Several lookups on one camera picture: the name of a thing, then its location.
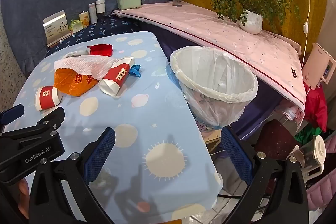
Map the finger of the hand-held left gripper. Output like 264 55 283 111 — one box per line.
4 107 65 139
0 104 25 132

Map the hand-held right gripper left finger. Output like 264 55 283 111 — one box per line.
28 127 116 224

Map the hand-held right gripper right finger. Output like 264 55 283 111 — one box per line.
221 127 310 224

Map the orange plastic bag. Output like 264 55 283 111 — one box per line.
54 68 99 97

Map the bin with white liner bag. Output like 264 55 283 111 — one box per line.
169 46 259 128

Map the person's left hand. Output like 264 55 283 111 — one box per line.
16 177 30 219

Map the short red-white paper cup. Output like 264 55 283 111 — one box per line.
35 85 64 111

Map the light blue planet tablecloth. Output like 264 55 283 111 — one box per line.
5 31 223 224

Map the dark red stool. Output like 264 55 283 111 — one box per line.
253 119 301 161

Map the white paper towel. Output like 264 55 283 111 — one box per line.
54 55 117 81

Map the grey cloth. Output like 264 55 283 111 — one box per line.
61 49 90 60

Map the white plastic bag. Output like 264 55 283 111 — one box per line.
285 106 305 122

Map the crushed tall red-white paper cup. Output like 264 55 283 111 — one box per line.
98 56 135 97

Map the green cloth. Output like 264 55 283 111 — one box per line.
294 127 322 143

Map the red wrapper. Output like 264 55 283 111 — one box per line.
87 44 114 57

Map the white gift box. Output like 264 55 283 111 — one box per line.
43 10 72 47

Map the pink quilted jacket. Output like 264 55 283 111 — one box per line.
306 174 334 211

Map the blue plastic scrap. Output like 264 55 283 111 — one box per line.
129 64 142 79

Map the small green box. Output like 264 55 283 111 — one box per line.
69 19 82 33

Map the red cloth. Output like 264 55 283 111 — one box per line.
303 85 328 132

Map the yellow tin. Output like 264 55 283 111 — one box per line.
78 11 90 28

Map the navy floral cloth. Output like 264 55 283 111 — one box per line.
46 14 153 56

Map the white bottle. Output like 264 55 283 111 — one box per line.
88 3 98 24

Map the pink appliance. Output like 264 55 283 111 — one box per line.
301 43 336 90

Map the pink dotted tablecloth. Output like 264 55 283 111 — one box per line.
112 2 307 114

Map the pale green tissue box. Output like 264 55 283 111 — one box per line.
117 0 142 10

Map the white cable with switch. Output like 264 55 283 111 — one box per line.
299 0 315 67

